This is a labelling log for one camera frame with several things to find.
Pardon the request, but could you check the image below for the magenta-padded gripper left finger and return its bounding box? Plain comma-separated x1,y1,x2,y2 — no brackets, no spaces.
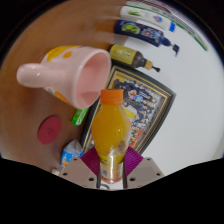
59,147,102,190

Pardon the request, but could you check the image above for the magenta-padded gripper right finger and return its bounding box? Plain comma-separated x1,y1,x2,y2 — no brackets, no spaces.
122,145,165,190

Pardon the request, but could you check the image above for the orange juice bottle orange cap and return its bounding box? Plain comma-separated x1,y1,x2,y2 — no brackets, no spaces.
91,88,132,185

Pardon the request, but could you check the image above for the blue tissue pack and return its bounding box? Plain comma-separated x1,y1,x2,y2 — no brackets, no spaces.
60,139,85,168

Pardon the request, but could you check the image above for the flat round red coaster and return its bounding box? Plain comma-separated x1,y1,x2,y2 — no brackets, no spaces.
37,115,63,146

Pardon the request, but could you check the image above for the small green packet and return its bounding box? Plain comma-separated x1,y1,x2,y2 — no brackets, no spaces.
71,107,90,127

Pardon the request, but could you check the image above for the framed group picture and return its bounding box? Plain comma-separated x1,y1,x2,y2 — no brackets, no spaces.
79,63,177,155

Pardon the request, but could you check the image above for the pink ceramic mug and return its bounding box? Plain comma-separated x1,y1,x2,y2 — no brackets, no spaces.
16,45,112,110

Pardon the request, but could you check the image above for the brown pump bottle yellow label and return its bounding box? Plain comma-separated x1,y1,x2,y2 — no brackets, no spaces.
107,43,161,73

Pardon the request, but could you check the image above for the dark blue pump bottle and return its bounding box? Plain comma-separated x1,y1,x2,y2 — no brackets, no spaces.
113,19,181,56

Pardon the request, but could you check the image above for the white shampoo bottle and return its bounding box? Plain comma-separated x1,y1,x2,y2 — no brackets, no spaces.
119,5,177,33

